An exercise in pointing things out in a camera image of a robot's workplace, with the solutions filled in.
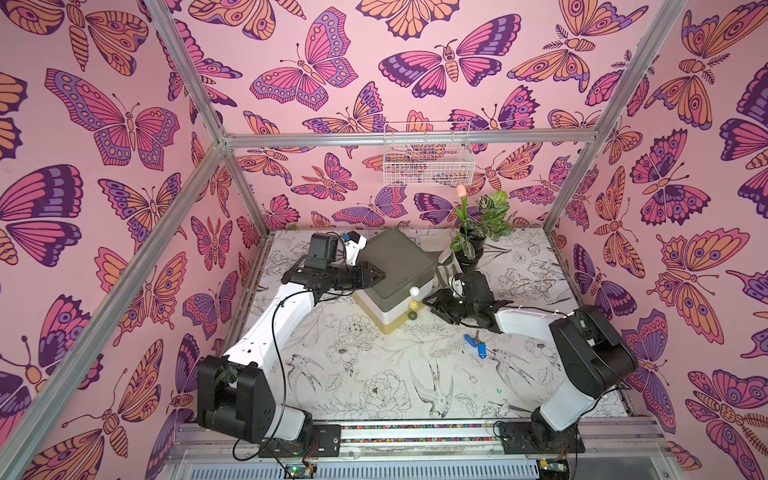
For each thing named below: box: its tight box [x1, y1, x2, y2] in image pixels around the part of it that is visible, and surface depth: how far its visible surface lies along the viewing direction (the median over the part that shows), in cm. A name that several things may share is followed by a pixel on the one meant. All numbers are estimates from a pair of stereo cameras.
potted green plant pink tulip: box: [449, 185, 516, 273], surface depth 92 cm
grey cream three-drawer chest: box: [352, 227, 437, 335], surface depth 85 cm
